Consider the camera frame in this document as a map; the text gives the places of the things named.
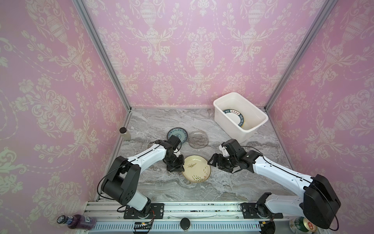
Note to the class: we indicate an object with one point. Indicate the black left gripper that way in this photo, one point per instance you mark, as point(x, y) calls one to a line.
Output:
point(180, 167)

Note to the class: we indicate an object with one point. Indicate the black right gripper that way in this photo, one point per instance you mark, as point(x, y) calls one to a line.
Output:
point(220, 161)

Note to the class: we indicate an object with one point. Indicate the cream plate with painted willow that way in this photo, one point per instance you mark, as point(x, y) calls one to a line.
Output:
point(196, 169)

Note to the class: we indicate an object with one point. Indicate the teal blue floral plate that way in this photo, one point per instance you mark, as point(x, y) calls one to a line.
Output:
point(179, 132)

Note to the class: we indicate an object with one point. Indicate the white plate green lettered rim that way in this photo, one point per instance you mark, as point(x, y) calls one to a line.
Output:
point(235, 116)

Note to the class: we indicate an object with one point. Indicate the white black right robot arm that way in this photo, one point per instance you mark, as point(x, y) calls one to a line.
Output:
point(313, 196)

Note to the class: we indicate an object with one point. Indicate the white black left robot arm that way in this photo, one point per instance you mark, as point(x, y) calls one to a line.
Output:
point(121, 182)

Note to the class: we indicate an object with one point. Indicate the white plastic bin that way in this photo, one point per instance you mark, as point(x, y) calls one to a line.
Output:
point(254, 118)

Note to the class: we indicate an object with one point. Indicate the clear glass oval plate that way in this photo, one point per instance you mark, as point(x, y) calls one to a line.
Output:
point(198, 139)

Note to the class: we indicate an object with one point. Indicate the glass jar with black lid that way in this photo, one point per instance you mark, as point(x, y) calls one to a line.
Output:
point(125, 134)

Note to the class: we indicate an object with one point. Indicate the black round knob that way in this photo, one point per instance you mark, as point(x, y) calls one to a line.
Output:
point(185, 223)

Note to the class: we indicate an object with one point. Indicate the green beer can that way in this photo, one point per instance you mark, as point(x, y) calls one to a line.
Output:
point(301, 225)

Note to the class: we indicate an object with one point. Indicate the purple drink bottle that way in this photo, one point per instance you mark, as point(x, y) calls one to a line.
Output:
point(77, 221)

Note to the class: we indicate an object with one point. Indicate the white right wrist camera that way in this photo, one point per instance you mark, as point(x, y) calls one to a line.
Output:
point(224, 151)

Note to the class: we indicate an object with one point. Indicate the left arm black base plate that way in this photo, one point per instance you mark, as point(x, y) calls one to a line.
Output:
point(153, 210)

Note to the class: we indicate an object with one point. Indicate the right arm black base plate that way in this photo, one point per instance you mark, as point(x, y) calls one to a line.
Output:
point(253, 210)

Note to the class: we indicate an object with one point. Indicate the aluminium rail frame front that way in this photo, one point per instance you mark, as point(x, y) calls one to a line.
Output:
point(217, 217)

